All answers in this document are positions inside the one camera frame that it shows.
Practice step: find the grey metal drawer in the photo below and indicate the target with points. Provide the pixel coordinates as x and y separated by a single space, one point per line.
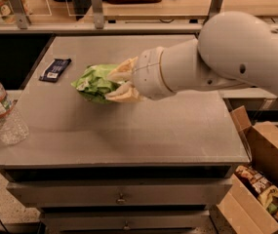
124 221
120 192

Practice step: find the cardboard box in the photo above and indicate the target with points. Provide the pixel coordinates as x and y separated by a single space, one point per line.
251 205

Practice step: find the brown snack bag in box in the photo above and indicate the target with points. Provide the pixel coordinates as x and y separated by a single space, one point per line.
264 190

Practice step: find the dark blue snack bar wrapper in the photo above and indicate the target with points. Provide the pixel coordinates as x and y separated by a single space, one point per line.
53 72

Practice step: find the right metal bracket post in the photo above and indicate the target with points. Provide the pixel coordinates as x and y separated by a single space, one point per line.
214 9

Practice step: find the lower grey metal drawer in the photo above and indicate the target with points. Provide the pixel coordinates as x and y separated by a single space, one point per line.
124 221

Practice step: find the middle metal bracket post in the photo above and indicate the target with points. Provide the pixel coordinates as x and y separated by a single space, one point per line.
98 14

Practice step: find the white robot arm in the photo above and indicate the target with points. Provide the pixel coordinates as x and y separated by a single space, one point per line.
233 50

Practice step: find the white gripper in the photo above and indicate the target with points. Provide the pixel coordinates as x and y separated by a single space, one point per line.
147 73

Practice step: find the upper grey metal drawer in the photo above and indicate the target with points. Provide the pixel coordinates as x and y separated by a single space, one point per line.
120 192

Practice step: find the left metal bracket post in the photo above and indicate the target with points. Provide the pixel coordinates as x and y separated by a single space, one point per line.
21 16

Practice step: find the green rice chip bag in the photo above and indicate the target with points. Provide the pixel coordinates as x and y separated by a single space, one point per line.
93 85

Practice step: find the metal bracket post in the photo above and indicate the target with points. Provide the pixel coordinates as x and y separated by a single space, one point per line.
98 14
214 9
21 16

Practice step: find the clear plastic water bottle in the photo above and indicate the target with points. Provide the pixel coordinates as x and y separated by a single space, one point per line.
12 127

